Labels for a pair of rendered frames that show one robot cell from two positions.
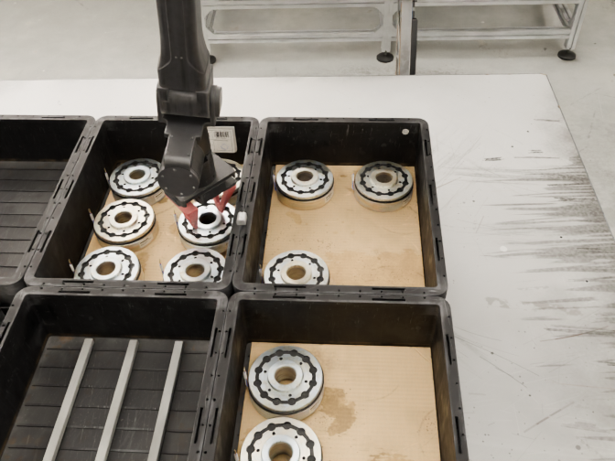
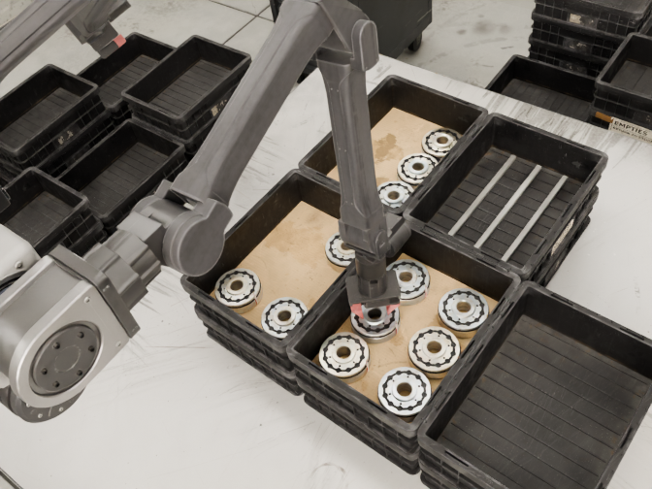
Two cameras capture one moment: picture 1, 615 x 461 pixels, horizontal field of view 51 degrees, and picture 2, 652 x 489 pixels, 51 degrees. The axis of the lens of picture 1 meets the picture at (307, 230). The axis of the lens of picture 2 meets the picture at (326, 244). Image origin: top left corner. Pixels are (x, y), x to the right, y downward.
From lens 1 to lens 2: 159 cm
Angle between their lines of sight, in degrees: 76
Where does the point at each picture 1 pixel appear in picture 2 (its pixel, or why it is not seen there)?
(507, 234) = (174, 285)
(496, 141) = not seen: hidden behind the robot
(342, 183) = (257, 316)
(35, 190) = (498, 451)
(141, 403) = (473, 231)
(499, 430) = not seen: hidden behind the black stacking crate
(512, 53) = not seen: outside the picture
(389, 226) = (261, 267)
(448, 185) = (160, 344)
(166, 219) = (401, 352)
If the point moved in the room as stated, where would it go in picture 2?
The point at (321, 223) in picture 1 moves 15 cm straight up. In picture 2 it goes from (299, 291) to (288, 249)
